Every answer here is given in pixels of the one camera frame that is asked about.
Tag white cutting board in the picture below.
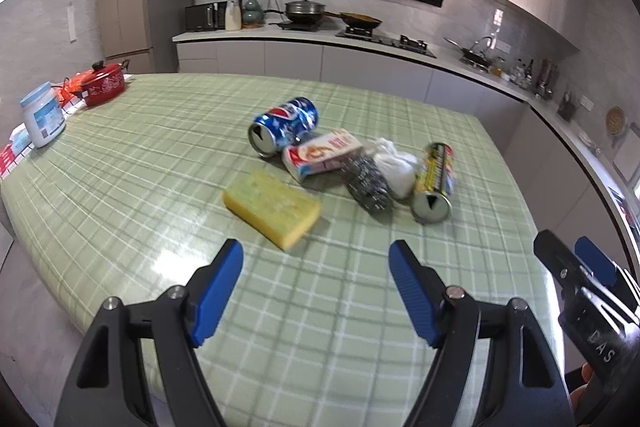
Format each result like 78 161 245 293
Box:
612 127 640 182

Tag green ceramic vase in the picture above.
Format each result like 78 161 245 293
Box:
241 0 264 28

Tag metal utensil holder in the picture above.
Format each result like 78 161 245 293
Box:
537 61 557 98

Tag beige refrigerator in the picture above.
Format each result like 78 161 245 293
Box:
96 0 193 75

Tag red cooking pot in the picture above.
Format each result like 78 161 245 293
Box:
75 61 132 108

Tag wok with lid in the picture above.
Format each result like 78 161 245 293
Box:
285 0 328 25

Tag white plastic bag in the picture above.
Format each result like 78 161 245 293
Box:
372 137 420 200

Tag person's right hand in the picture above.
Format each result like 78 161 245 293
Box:
570 363 597 409

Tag green checked tablecloth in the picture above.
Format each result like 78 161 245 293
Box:
0 73 566 427

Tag yellow black can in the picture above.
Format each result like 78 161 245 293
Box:
411 143 456 225

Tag blue tissue pack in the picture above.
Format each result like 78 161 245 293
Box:
9 129 33 155

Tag cluster of seasoning bottles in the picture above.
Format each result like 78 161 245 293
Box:
492 57 536 90

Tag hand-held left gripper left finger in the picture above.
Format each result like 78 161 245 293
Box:
55 238 245 427

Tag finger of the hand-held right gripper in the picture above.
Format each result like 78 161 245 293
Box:
575 237 620 286
533 230 582 290

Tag frying pan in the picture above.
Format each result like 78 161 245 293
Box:
325 11 383 30

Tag yellow sponge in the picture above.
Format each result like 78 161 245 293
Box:
222 171 322 251

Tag black gas stove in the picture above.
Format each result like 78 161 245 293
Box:
336 27 437 58

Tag round bamboo lid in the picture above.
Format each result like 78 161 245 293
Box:
605 107 626 135

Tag black microwave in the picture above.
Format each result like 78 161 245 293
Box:
185 2 226 32

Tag white jar blue label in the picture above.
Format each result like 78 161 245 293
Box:
20 82 67 148

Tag red white carton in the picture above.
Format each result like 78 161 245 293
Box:
281 128 365 182

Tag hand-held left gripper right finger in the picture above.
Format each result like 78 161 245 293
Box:
389 239 576 427

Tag blue soda can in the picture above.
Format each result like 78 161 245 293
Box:
247 97 319 158

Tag steel wool scrubber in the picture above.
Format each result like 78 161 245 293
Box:
345 156 393 212

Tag wok with arched handle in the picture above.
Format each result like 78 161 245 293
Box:
444 36 493 70

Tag black chopstick holder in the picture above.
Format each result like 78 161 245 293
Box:
557 92 576 122

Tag red packets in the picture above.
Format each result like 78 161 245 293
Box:
0 144 26 180

